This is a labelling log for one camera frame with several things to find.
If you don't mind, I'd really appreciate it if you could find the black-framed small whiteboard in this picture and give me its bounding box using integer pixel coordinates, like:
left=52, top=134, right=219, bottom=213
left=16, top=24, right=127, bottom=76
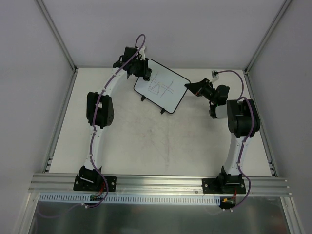
left=134, top=59, right=191, bottom=114

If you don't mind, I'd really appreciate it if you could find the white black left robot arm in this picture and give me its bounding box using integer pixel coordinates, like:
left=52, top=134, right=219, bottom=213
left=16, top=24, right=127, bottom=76
left=74, top=46, right=152, bottom=191

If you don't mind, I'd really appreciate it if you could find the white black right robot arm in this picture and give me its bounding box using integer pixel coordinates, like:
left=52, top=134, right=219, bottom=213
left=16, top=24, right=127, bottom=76
left=185, top=78, right=261, bottom=194

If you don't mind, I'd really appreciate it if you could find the metal tube whiteboard easel stand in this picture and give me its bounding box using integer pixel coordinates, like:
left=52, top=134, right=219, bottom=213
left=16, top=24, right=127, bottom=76
left=140, top=96, right=167, bottom=115

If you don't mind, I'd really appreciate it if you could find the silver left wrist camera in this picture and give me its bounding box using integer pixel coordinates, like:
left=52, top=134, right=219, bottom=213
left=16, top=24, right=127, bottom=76
left=139, top=46, right=146, bottom=60

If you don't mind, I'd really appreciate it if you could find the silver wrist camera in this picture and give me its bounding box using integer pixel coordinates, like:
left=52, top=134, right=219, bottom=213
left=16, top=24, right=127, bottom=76
left=212, top=70, right=219, bottom=82
left=139, top=46, right=146, bottom=60

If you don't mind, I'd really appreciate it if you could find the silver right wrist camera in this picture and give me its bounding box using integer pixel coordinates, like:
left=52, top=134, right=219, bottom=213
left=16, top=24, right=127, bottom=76
left=212, top=70, right=219, bottom=82

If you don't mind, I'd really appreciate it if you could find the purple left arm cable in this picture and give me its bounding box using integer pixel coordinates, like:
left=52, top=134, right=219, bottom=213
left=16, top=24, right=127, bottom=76
left=36, top=33, right=147, bottom=218

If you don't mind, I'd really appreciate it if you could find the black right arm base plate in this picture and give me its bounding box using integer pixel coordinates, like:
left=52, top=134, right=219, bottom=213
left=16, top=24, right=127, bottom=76
left=201, top=177, right=246, bottom=195

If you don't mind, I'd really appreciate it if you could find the aluminium left frame post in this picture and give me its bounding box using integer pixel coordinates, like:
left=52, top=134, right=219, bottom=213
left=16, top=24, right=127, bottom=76
left=34, top=0, right=77, bottom=72

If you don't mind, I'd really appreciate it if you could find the aluminium frame post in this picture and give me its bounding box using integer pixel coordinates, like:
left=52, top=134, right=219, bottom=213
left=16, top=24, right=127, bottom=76
left=34, top=0, right=77, bottom=72
left=244, top=0, right=293, bottom=74

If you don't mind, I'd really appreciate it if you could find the aluminium right frame post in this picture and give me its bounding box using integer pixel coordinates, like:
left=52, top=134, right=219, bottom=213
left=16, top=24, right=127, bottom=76
left=244, top=0, right=293, bottom=74

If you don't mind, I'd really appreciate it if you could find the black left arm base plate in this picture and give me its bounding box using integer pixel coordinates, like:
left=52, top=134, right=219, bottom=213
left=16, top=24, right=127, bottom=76
left=73, top=175, right=117, bottom=192

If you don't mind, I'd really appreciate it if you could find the aluminium front mounting rail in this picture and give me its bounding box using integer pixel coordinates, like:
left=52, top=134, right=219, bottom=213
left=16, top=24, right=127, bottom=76
left=28, top=173, right=293, bottom=197

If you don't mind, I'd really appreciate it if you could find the white slotted cable duct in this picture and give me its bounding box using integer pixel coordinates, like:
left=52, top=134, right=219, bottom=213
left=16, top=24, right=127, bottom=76
left=39, top=193, right=221, bottom=206

